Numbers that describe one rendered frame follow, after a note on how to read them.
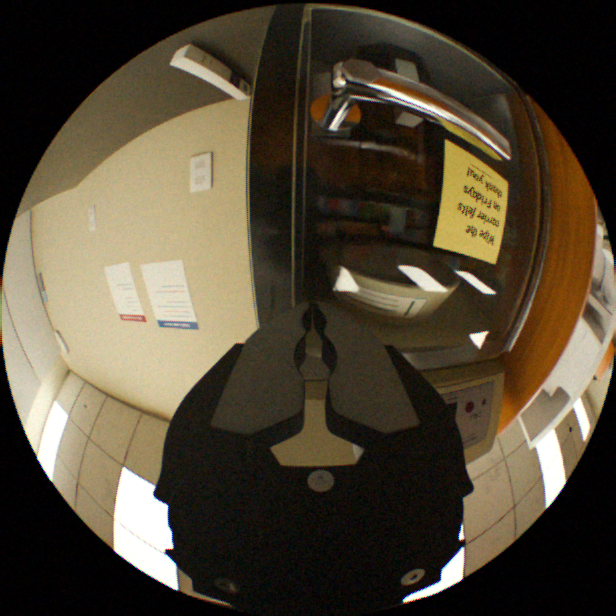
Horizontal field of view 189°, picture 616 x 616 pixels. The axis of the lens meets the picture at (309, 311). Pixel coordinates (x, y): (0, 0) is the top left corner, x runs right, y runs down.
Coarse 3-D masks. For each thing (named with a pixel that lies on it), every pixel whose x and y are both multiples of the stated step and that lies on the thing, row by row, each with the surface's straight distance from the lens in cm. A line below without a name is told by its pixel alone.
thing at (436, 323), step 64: (256, 64) 15; (320, 64) 15; (384, 64) 16; (448, 64) 22; (256, 128) 12; (320, 128) 12; (384, 128) 13; (512, 128) 25; (256, 192) 12; (320, 192) 11; (384, 192) 12; (512, 192) 21; (256, 256) 12; (320, 256) 12; (384, 256) 13; (448, 256) 15; (512, 256) 22; (256, 320) 14; (384, 320) 15; (448, 320) 18; (512, 320) 28
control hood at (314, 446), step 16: (464, 368) 28; (480, 368) 30; (496, 368) 33; (320, 384) 20; (432, 384) 24; (448, 384) 25; (464, 384) 27; (496, 384) 32; (320, 400) 20; (496, 400) 33; (320, 416) 20; (496, 416) 34; (304, 432) 21; (320, 432) 21; (496, 432) 36; (272, 448) 21; (288, 448) 21; (304, 448) 21; (320, 448) 21; (336, 448) 21; (352, 448) 22; (480, 448) 34; (288, 464) 22; (304, 464) 22; (320, 464) 22; (336, 464) 22
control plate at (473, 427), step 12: (480, 384) 29; (492, 384) 31; (444, 396) 25; (456, 396) 26; (468, 396) 28; (480, 396) 29; (492, 396) 32; (480, 408) 30; (456, 420) 27; (468, 420) 29; (480, 420) 31; (468, 432) 30; (480, 432) 32; (468, 444) 31
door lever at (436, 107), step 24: (336, 72) 8; (360, 72) 8; (384, 72) 9; (336, 96) 10; (360, 96) 9; (384, 96) 8; (408, 96) 8; (432, 96) 9; (336, 120) 12; (432, 120) 10; (456, 120) 10; (480, 120) 11; (480, 144) 11; (504, 144) 12
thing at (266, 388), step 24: (288, 312) 10; (264, 336) 9; (288, 336) 9; (240, 360) 8; (264, 360) 8; (288, 360) 8; (240, 384) 7; (264, 384) 7; (288, 384) 7; (216, 408) 7; (240, 408) 7; (264, 408) 7; (288, 408) 6; (240, 432) 6; (264, 432) 6; (288, 432) 7
